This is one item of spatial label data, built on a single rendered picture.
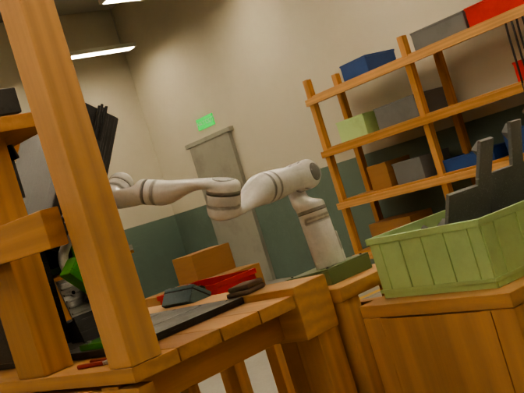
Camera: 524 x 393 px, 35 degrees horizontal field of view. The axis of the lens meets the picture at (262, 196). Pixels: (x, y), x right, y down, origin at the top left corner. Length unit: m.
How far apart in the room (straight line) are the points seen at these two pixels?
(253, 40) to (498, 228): 8.76
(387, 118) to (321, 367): 6.23
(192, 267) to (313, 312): 7.01
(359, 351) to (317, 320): 0.16
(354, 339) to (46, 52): 1.13
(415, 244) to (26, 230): 0.96
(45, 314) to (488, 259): 1.12
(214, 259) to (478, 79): 3.48
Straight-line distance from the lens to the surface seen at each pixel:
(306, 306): 2.29
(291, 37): 10.11
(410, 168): 8.30
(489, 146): 2.15
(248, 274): 2.95
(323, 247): 2.52
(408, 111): 8.20
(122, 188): 2.31
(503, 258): 2.07
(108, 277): 1.90
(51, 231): 1.95
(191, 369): 2.11
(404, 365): 2.29
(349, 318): 2.37
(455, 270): 2.12
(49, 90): 1.93
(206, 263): 9.35
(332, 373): 2.35
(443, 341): 2.15
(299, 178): 2.46
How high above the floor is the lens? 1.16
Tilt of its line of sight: level
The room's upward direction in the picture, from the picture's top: 17 degrees counter-clockwise
